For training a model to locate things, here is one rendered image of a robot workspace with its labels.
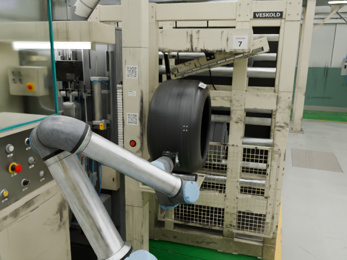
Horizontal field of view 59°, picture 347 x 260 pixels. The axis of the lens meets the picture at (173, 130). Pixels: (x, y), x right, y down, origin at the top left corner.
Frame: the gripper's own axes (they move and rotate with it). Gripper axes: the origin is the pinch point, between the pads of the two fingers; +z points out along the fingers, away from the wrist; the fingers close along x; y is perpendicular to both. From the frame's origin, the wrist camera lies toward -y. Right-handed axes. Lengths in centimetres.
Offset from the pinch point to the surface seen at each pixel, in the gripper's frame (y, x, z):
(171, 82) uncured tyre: 43.9, 7.8, 12.4
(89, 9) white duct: 94, 79, 38
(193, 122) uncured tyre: 22.7, -9.3, -1.7
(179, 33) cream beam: 77, 11, 35
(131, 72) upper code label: 49, 33, 12
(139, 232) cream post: -58, 29, 26
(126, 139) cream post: 7.2, 37.2, 17.5
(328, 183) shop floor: -69, -143, 277
